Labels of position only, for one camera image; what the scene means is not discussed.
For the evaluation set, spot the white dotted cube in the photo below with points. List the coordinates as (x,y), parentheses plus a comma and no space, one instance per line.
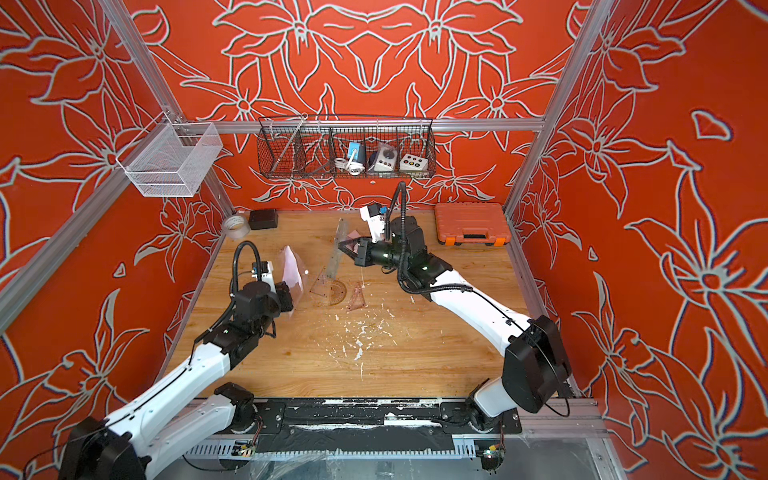
(412,164)

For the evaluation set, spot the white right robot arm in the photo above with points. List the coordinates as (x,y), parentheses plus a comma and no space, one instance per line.
(535,363)

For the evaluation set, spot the pink transparent set square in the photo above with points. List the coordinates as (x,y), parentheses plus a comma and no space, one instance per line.
(320,287)

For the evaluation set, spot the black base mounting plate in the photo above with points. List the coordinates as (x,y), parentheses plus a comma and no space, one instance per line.
(362,426)

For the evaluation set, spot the green straight ruler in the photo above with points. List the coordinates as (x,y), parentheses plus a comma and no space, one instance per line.
(336,255)

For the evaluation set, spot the pink transparent triangle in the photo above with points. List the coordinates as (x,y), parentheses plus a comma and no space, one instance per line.
(357,298)

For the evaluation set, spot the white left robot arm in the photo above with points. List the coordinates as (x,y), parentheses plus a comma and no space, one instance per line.
(142,438)

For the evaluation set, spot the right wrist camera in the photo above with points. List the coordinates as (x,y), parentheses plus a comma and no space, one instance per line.
(374,216)

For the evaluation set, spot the black wire wall basket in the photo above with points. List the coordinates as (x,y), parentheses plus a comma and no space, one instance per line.
(314,146)

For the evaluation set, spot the white round-dial device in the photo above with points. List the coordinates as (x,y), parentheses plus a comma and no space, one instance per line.
(385,159)

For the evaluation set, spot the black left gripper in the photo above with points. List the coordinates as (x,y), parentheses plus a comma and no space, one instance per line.
(282,295)

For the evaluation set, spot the white mesh wall basket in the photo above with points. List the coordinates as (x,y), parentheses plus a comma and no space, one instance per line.
(171,164)

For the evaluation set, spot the orange plastic tool case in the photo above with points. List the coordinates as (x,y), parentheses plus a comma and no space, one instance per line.
(459,223)

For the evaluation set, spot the clear tape roll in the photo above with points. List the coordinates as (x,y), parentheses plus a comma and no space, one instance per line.
(236,227)

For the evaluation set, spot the blue small box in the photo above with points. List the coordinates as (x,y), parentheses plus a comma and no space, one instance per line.
(355,153)

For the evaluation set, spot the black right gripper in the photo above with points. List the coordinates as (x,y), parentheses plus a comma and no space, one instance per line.
(362,256)

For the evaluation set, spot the small black box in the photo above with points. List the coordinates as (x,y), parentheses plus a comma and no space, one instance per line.
(263,219)

